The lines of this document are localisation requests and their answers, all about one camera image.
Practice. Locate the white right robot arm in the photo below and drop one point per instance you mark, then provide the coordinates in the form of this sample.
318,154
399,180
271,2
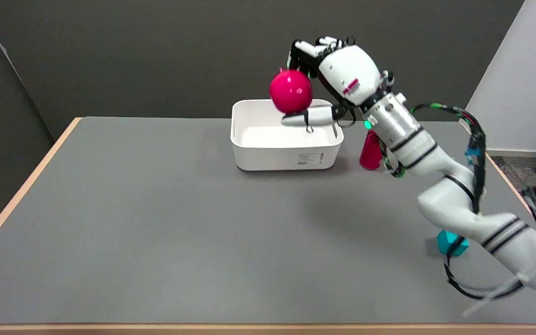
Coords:
440,177

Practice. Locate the teal block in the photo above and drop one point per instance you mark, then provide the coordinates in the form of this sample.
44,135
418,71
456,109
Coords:
451,243

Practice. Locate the magenta cup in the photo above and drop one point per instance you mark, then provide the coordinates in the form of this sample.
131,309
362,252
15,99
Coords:
370,151

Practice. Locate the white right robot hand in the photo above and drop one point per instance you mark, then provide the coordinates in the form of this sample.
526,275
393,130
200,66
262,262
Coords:
348,74

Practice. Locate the white plastic box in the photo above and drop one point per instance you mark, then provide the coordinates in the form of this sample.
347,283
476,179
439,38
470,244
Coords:
286,139

